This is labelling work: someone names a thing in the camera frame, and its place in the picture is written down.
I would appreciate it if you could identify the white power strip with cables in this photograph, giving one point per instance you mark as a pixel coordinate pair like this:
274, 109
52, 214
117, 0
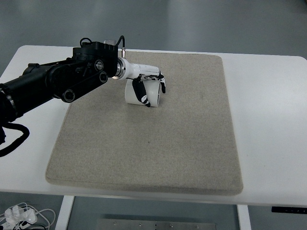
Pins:
26, 217

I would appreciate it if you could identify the white table leg frame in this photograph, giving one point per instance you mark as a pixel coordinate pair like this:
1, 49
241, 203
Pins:
68, 200

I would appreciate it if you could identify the beige felt mat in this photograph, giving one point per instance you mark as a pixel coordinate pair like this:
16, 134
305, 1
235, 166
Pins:
184, 145

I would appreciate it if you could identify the small grey metal box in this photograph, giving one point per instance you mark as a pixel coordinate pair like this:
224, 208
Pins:
109, 41

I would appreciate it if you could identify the white ribbed cup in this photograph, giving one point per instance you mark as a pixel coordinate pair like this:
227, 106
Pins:
151, 88

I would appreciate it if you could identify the black desk control panel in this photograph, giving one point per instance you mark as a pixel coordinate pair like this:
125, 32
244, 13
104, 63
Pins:
290, 210

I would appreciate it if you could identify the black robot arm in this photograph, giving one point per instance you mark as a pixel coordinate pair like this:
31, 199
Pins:
90, 66

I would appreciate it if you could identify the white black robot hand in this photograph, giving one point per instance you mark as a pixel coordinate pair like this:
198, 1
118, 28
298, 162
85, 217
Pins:
127, 70

